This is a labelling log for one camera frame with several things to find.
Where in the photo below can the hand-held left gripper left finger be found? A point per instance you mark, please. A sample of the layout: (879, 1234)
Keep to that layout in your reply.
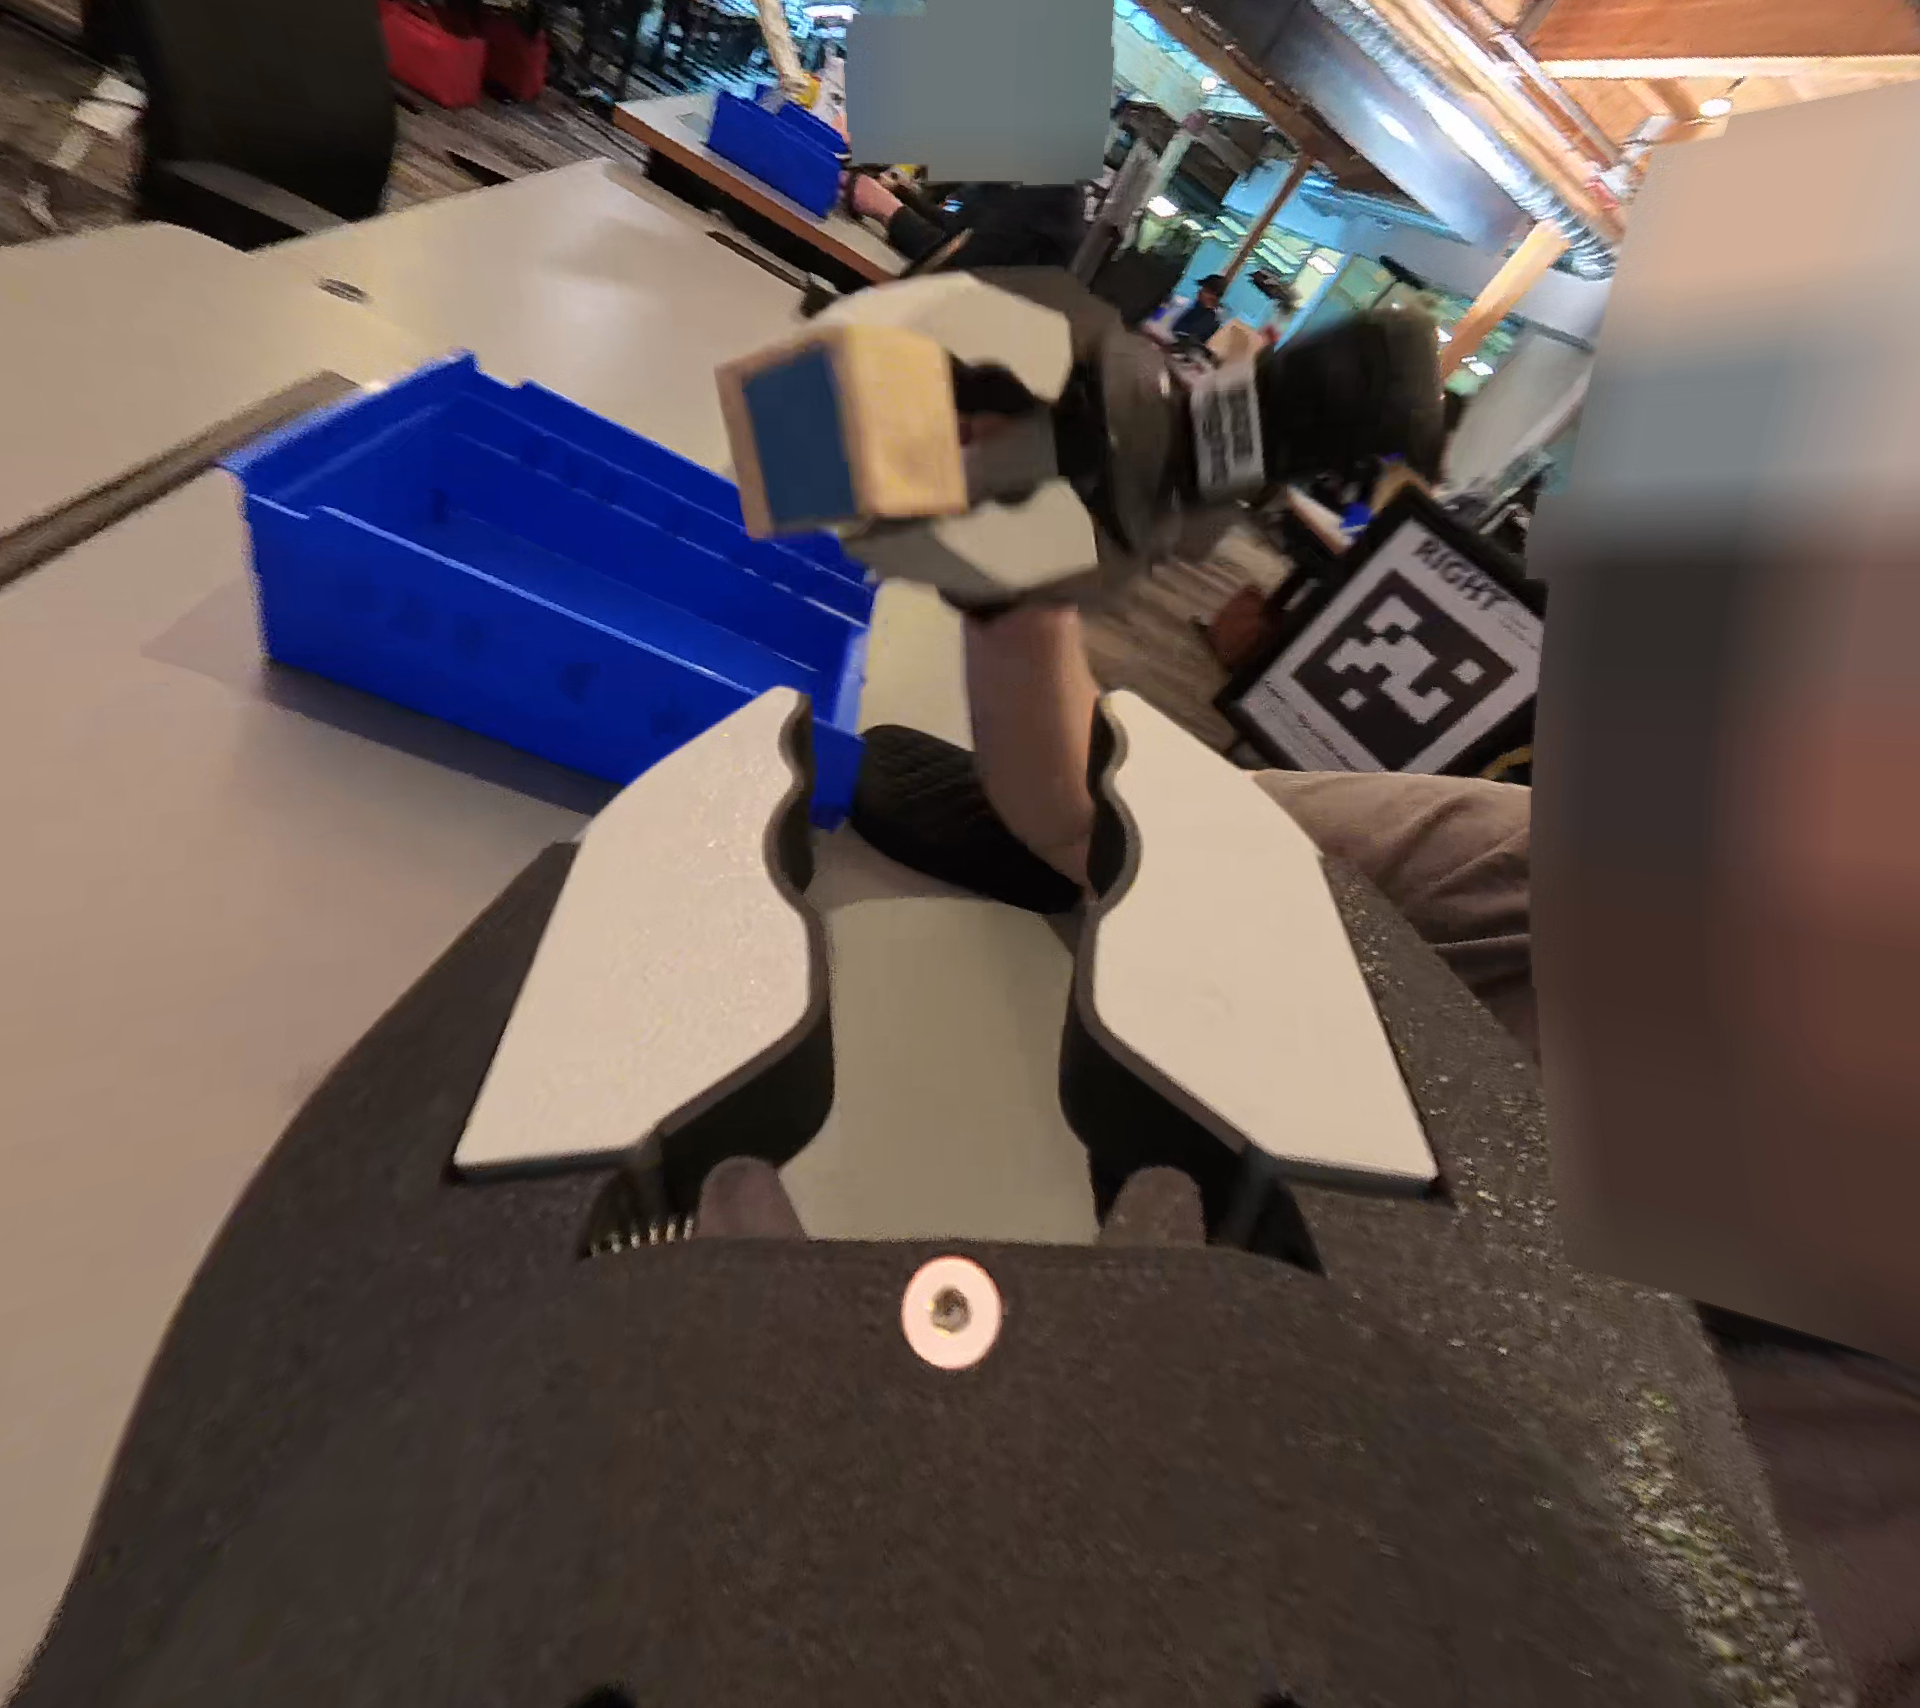
(661, 973)

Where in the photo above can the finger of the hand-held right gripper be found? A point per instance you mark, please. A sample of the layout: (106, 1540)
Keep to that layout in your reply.
(1006, 328)
(1019, 546)

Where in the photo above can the person's right forearm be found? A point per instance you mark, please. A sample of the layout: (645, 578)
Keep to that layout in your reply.
(1027, 733)

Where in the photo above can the black pad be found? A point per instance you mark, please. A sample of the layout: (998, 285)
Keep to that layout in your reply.
(945, 822)

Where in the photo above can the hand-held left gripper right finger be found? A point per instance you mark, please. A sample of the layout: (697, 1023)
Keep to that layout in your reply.
(1247, 1001)

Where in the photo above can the wooden cube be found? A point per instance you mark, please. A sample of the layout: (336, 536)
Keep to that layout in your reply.
(884, 416)

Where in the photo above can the red plastic crate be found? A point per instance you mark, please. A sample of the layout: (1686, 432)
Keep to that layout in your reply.
(518, 57)
(435, 57)

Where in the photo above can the wooden table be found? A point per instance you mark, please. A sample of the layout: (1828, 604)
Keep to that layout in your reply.
(796, 221)

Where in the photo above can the blue plastic bin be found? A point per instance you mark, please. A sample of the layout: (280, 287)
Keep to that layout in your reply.
(772, 147)
(493, 630)

